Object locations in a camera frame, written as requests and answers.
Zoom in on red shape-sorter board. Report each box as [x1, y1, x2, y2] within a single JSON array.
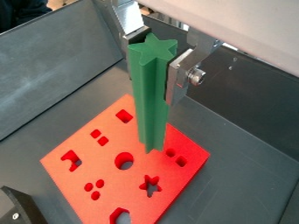
[[42, 94, 210, 224]]

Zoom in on black bracket block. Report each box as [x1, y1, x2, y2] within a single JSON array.
[[0, 185, 49, 224]]

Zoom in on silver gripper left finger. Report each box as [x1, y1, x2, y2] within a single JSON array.
[[110, 0, 153, 81]]

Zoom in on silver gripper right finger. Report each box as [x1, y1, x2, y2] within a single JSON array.
[[165, 27, 223, 106]]

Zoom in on grey bin wall panel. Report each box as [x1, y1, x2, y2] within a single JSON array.
[[0, 0, 123, 140]]

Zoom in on green star-shaped peg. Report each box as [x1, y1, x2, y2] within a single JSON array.
[[129, 32, 178, 152]]

